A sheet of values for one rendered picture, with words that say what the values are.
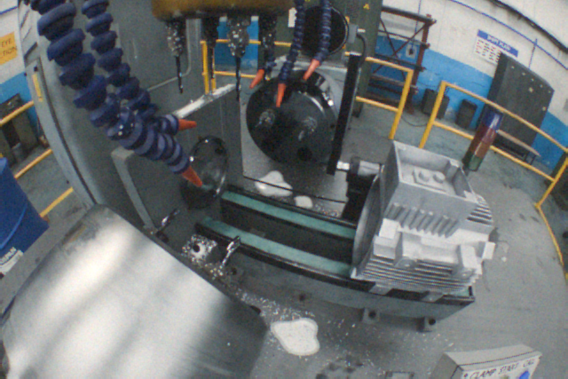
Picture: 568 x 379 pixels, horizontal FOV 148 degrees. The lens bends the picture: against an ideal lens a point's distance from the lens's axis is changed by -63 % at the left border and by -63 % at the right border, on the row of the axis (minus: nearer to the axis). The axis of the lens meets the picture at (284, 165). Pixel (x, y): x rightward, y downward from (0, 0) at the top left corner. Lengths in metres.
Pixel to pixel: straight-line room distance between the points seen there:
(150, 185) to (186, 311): 0.22
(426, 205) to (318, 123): 0.32
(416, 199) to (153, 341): 0.28
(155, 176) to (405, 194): 0.33
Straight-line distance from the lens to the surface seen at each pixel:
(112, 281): 0.16
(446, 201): 0.29
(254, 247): 0.42
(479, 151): 0.68
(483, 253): 0.37
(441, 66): 5.36
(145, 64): 0.45
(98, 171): 0.42
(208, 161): 0.42
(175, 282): 0.16
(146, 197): 0.34
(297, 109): 0.51
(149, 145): 0.16
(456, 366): 0.29
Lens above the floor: 1.28
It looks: 37 degrees down
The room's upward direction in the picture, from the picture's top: 5 degrees clockwise
